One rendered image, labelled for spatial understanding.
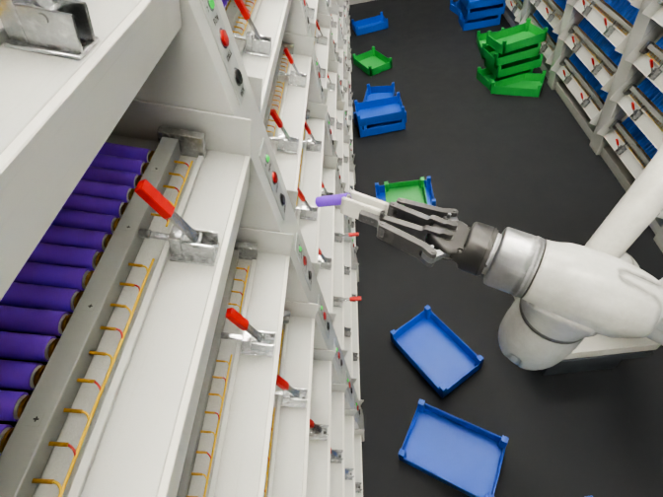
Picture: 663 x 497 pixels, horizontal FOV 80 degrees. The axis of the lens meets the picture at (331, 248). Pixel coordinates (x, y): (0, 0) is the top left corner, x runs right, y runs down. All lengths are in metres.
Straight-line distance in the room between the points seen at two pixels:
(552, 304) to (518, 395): 1.09
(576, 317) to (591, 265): 0.07
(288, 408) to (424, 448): 0.92
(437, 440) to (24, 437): 1.38
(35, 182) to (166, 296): 0.17
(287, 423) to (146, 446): 0.40
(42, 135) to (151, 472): 0.21
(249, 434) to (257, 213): 0.28
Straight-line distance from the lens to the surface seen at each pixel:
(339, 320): 1.22
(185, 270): 0.39
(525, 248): 0.59
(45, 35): 0.30
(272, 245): 0.61
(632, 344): 1.59
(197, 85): 0.47
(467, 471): 1.56
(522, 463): 1.60
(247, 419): 0.51
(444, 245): 0.59
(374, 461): 1.57
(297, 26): 1.18
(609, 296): 0.59
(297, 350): 0.75
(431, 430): 1.59
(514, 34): 3.27
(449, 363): 1.68
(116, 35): 0.32
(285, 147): 0.82
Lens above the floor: 1.53
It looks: 48 degrees down
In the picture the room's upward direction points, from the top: 15 degrees counter-clockwise
